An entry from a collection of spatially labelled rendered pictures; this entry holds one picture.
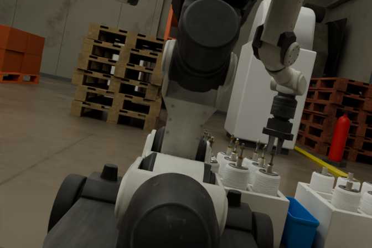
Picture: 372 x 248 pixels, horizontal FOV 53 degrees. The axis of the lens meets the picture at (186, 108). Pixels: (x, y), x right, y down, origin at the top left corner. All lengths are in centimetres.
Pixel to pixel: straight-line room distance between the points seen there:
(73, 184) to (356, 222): 101
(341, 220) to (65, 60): 835
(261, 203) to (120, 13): 805
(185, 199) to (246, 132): 350
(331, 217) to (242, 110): 260
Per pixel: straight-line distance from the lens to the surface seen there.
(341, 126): 431
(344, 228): 154
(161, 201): 53
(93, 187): 104
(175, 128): 104
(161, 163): 78
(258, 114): 402
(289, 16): 114
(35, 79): 674
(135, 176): 69
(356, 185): 182
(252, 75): 399
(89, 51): 371
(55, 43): 944
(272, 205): 142
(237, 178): 140
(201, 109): 100
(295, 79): 135
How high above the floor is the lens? 51
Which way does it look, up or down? 4 degrees down
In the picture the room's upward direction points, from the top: 12 degrees clockwise
